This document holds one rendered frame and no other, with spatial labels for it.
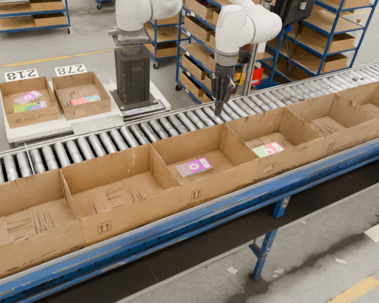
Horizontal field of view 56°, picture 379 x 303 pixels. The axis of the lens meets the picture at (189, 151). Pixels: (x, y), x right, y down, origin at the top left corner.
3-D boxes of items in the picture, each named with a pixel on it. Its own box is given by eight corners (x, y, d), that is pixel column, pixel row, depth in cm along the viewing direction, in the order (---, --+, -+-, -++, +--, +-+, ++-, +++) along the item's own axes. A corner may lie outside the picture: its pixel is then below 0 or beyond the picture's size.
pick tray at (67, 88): (94, 83, 250) (93, 70, 244) (112, 111, 225) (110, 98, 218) (53, 91, 239) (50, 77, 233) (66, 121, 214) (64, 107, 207)
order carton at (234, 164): (219, 148, 183) (224, 122, 172) (253, 186, 164) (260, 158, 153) (149, 170, 167) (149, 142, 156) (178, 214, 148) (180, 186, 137)
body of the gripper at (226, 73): (239, 64, 138) (236, 85, 144) (223, 56, 143) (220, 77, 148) (227, 68, 134) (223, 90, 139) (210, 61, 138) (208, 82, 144)
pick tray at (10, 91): (48, 89, 240) (46, 76, 234) (60, 119, 215) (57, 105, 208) (2, 96, 229) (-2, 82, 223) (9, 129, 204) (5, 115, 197)
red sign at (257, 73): (259, 83, 260) (263, 67, 251) (260, 84, 259) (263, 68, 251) (242, 87, 253) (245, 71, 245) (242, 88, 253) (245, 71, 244)
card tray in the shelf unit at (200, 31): (183, 26, 349) (184, 16, 343) (209, 22, 362) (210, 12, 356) (205, 42, 323) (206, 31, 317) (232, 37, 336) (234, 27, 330)
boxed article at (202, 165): (175, 168, 168) (175, 166, 167) (204, 159, 175) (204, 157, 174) (183, 178, 163) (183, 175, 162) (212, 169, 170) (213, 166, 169)
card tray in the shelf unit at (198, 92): (180, 79, 389) (180, 71, 383) (204, 75, 401) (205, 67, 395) (197, 97, 363) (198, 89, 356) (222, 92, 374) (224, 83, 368)
